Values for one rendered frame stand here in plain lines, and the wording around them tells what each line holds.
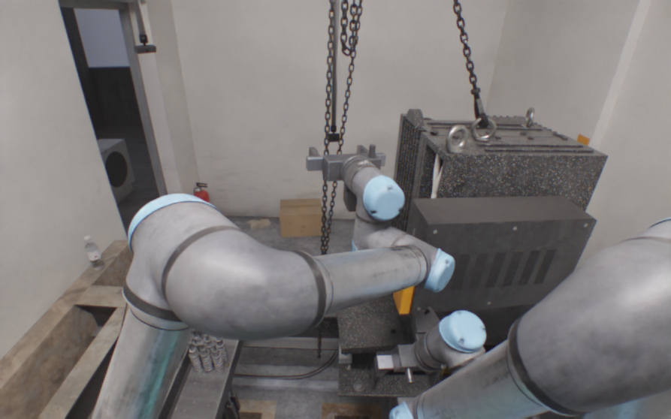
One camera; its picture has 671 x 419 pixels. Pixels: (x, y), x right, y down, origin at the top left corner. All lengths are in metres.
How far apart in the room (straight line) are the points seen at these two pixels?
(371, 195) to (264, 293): 0.34
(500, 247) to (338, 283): 0.60
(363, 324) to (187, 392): 0.72
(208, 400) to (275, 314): 1.15
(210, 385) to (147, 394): 0.99
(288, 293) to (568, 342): 0.24
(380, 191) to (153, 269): 0.39
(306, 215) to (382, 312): 2.02
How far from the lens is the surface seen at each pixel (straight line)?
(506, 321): 1.17
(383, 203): 0.63
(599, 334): 0.31
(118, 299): 2.03
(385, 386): 1.47
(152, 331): 0.47
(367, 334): 1.31
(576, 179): 1.15
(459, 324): 0.66
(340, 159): 0.77
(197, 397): 1.50
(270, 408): 2.19
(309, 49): 3.18
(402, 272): 0.53
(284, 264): 0.36
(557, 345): 0.32
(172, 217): 0.42
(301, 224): 3.32
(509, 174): 1.00
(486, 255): 0.94
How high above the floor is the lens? 1.89
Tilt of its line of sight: 29 degrees down
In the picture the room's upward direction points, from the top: 2 degrees clockwise
